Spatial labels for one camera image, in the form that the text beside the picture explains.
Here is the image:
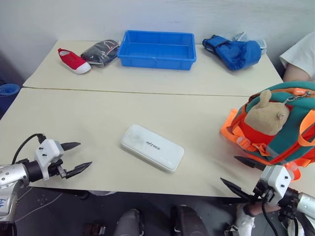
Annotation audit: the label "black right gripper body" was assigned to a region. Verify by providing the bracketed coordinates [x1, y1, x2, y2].
[250, 180, 274, 205]

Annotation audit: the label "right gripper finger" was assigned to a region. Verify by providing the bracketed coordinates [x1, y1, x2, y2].
[234, 155, 266, 171]
[220, 177, 253, 204]

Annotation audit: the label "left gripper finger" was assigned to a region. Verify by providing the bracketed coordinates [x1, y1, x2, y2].
[60, 142, 82, 152]
[65, 161, 93, 179]

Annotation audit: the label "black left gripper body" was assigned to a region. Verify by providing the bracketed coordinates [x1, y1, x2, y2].
[48, 159, 68, 179]

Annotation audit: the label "green and orange backpack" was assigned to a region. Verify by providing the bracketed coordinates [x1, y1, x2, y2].
[220, 81, 315, 182]

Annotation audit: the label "white plastic case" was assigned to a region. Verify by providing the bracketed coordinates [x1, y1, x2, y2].
[120, 123, 185, 173]

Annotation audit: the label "white sneaker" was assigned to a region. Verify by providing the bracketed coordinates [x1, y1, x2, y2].
[233, 204, 257, 236]

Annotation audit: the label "tan plush toy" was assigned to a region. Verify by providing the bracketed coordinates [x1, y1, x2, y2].
[244, 89, 291, 136]

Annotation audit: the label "black rounded shape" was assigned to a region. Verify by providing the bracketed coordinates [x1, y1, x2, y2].
[170, 205, 210, 236]

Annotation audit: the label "grey rounded shape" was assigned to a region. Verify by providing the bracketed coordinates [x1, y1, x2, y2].
[114, 208, 145, 236]

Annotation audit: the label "blue rolled mat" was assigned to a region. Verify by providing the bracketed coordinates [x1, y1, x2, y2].
[0, 83, 21, 113]

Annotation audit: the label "red canvas shoe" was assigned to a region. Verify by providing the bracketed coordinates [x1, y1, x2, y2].
[57, 47, 92, 75]

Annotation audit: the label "black item in plastic bag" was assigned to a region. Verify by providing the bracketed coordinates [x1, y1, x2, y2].
[80, 39, 121, 69]

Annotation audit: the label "blue boxing glove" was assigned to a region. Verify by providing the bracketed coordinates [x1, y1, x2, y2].
[202, 34, 262, 71]

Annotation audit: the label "clear plastic bag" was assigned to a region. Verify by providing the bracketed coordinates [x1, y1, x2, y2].
[232, 31, 268, 55]

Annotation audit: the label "blue plastic tray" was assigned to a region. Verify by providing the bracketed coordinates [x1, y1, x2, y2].
[117, 29, 197, 71]

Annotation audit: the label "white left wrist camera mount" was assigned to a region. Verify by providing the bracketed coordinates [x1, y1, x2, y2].
[34, 139, 65, 181]

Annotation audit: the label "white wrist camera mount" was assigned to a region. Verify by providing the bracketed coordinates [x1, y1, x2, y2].
[259, 165, 295, 207]
[34, 139, 65, 181]

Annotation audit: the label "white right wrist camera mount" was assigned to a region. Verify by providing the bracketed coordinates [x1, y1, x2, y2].
[259, 165, 295, 207]

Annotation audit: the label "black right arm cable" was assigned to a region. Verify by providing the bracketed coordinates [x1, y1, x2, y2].
[261, 201, 280, 236]

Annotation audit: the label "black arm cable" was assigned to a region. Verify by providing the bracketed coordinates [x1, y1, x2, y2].
[11, 133, 47, 165]
[261, 201, 280, 236]

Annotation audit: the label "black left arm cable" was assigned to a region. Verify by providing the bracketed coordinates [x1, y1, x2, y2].
[11, 133, 47, 165]

